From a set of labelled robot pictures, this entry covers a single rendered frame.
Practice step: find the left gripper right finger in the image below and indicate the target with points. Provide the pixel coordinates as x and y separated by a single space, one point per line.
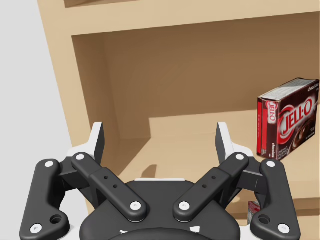
212 181

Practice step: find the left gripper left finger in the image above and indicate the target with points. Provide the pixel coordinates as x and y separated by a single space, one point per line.
110 183

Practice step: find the red and white can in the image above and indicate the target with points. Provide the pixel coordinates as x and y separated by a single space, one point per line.
253 208

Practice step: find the pale wooden shelf unit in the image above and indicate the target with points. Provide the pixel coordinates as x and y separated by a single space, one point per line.
180 82

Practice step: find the brown and red carton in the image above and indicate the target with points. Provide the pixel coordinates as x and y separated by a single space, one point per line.
287 120

